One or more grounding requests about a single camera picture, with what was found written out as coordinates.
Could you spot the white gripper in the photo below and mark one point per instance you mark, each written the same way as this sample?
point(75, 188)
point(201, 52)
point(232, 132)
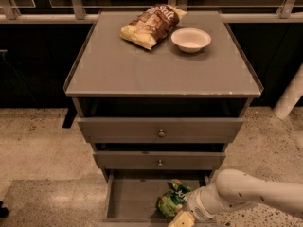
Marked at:
point(196, 206)

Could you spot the green rice chip bag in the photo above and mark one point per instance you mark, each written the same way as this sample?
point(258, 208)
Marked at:
point(173, 201)

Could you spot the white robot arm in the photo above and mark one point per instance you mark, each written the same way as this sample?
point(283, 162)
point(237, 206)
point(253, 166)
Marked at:
point(233, 190)

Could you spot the grey bottom drawer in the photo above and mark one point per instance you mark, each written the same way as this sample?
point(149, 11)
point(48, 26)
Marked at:
point(133, 194)

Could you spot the grey drawer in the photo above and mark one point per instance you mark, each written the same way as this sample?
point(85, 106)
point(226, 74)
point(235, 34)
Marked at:
point(133, 194)
point(159, 160)
point(159, 130)

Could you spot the grey middle drawer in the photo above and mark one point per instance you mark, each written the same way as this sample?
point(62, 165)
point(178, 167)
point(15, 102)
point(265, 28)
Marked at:
point(159, 160)

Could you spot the grey top drawer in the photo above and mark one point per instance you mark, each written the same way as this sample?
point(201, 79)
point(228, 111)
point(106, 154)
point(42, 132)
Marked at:
point(159, 130)

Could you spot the grey drawer cabinet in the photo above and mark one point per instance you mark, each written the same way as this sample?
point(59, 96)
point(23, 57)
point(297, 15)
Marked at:
point(115, 78)

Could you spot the brown salt chip bag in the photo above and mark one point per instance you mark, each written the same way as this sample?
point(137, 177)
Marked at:
point(152, 26)

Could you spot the white paper bowl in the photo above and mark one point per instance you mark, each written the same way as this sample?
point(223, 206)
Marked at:
point(190, 40)

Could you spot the black object at left edge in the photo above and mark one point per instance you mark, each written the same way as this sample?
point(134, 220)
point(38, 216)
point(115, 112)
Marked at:
point(3, 211)

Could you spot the metal window railing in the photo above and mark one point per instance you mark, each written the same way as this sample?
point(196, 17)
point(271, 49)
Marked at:
point(86, 11)

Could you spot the white pillar post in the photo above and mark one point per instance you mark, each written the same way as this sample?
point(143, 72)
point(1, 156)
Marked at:
point(291, 95)

